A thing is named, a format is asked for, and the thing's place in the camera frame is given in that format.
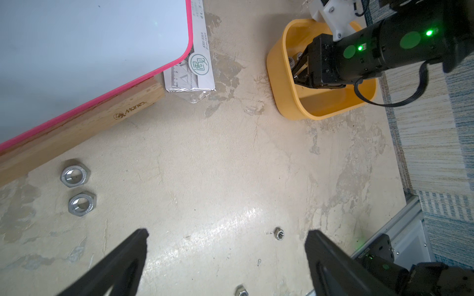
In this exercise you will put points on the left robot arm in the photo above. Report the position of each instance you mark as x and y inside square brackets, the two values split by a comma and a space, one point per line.
[422, 279]

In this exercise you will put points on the steel nut pair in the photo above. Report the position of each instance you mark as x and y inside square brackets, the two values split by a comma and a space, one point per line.
[279, 234]

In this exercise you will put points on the wooden whiteboard easel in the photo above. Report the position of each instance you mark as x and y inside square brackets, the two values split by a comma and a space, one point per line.
[28, 154]

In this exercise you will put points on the pink framed whiteboard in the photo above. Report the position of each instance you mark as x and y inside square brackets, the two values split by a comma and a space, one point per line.
[59, 58]

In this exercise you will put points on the yellow plastic storage box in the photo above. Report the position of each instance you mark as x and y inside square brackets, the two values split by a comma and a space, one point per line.
[296, 102]

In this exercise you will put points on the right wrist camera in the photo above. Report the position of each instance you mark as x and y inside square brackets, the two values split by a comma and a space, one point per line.
[337, 14]

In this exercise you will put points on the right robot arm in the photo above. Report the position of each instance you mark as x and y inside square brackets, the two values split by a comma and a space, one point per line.
[418, 31]

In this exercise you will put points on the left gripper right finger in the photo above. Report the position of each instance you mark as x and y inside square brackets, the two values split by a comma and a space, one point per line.
[334, 273]

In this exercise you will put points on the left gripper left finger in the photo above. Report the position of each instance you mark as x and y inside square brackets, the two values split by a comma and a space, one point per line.
[117, 274]

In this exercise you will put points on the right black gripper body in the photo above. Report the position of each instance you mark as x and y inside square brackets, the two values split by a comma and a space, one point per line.
[326, 64]

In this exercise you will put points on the white ruler package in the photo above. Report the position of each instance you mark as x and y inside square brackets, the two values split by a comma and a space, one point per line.
[195, 72]

